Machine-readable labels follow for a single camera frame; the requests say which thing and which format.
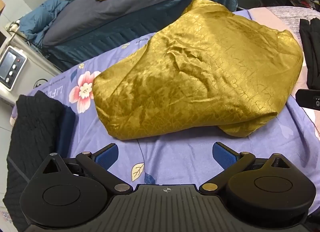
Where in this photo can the black knitted garment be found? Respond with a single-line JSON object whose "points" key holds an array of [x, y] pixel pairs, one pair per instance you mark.
{"points": [[32, 127]]}

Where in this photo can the grey bed sheet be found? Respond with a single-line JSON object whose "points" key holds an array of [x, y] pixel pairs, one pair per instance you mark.
{"points": [[112, 14]]}

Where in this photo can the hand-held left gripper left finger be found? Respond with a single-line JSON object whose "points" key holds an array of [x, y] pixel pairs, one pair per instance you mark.
{"points": [[108, 154]]}

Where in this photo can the brown wooden board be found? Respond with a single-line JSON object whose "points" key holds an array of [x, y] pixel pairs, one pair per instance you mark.
{"points": [[2, 6]]}

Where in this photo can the black folded garment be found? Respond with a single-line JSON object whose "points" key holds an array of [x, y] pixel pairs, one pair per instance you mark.
{"points": [[311, 54]]}

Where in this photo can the navy cloth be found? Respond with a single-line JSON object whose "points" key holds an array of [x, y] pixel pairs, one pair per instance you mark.
{"points": [[68, 127]]}

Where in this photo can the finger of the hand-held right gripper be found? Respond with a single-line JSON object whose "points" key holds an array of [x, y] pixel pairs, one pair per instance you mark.
{"points": [[308, 98]]}

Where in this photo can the lavender speckled blanket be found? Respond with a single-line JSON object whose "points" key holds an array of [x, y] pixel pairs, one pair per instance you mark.
{"points": [[287, 14]]}

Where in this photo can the white appliance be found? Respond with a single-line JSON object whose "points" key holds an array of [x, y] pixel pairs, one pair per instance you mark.
{"points": [[32, 72]]}

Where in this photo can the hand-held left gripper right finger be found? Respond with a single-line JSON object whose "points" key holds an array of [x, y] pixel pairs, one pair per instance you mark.
{"points": [[224, 155]]}

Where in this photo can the black stool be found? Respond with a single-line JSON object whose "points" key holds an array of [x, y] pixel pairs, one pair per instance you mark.
{"points": [[248, 1]]}

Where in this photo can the gold satin garment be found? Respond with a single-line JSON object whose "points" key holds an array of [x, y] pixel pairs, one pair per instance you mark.
{"points": [[195, 77]]}

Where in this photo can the purple floral bedsheet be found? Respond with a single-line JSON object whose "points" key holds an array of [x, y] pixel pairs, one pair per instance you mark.
{"points": [[180, 157]]}

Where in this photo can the blue duvet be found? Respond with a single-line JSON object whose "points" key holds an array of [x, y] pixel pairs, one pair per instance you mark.
{"points": [[40, 19]]}

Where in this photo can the white control panel with screen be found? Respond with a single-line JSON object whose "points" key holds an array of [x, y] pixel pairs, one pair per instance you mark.
{"points": [[11, 66]]}

